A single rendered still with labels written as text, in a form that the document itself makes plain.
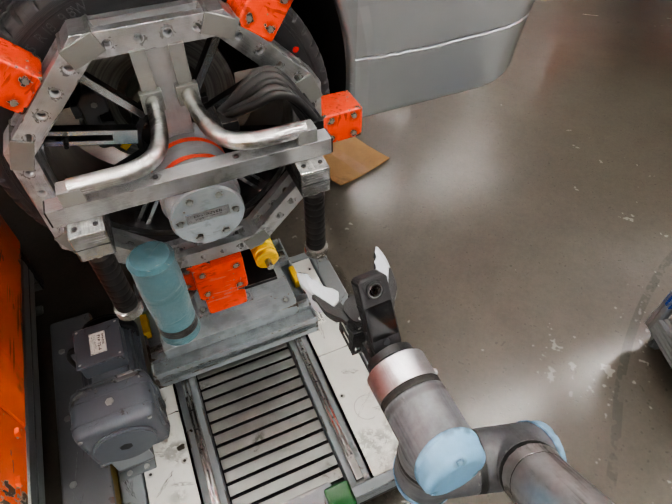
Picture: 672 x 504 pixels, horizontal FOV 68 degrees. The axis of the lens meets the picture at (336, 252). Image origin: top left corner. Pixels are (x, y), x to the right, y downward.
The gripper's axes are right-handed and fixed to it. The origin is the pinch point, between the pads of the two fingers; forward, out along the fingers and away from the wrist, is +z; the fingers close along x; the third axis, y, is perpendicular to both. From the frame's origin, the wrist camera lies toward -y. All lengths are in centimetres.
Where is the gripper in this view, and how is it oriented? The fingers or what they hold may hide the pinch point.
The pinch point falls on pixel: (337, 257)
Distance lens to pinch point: 81.9
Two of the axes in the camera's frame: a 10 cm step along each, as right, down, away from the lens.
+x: 9.2, -3.0, 2.6
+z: -4.0, -6.9, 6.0
